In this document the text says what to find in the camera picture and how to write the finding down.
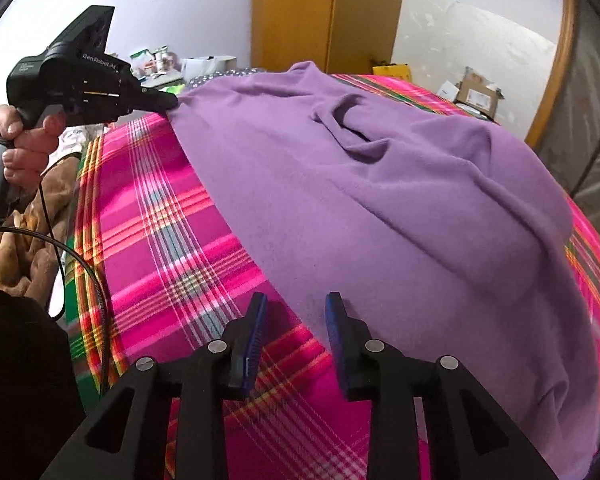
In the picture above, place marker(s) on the small white box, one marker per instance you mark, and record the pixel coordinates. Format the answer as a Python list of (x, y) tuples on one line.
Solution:
[(449, 91)]

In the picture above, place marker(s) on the grey dotted folded cloth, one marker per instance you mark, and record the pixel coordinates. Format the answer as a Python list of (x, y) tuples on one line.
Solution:
[(215, 79)]

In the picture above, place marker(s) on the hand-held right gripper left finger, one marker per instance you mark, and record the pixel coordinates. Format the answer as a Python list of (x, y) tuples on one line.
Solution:
[(254, 345)]

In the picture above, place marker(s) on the person's black clothing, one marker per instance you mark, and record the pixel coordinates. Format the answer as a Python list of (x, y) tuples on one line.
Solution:
[(20, 385)]

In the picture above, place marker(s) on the cluster of bottles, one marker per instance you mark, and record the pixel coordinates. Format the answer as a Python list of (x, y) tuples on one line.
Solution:
[(155, 60)]

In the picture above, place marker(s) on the clear plastic door curtain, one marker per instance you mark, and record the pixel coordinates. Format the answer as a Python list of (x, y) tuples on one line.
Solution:
[(595, 110)]

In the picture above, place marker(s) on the yellow bag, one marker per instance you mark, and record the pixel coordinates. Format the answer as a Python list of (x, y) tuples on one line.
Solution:
[(392, 71)]

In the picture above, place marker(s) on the purple fleece garment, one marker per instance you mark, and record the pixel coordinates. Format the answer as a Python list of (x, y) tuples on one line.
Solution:
[(380, 210)]

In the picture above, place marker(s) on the pink plaid tablecloth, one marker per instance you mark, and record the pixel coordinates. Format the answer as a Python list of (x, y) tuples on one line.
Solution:
[(155, 240)]

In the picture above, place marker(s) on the brown plush blanket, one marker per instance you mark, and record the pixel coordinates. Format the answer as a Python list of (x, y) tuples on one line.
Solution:
[(20, 250)]

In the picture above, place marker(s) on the wooden door frame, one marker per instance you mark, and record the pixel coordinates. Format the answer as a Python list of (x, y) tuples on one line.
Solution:
[(555, 60)]

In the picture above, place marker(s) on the wooden wardrobe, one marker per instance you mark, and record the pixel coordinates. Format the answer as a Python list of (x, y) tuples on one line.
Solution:
[(320, 15)]

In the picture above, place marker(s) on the person's left hand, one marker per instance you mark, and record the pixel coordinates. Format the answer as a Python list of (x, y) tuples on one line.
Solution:
[(32, 152)]

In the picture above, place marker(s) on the white paper bag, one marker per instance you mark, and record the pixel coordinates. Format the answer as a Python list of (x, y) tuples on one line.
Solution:
[(205, 66)]

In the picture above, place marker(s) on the open cardboard box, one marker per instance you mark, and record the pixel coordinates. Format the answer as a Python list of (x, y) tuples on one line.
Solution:
[(477, 95)]

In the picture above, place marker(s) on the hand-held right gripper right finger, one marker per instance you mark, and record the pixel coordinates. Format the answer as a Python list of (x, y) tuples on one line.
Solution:
[(336, 345)]

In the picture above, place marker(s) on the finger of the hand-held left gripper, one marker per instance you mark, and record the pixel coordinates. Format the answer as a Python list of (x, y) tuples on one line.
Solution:
[(157, 100)]

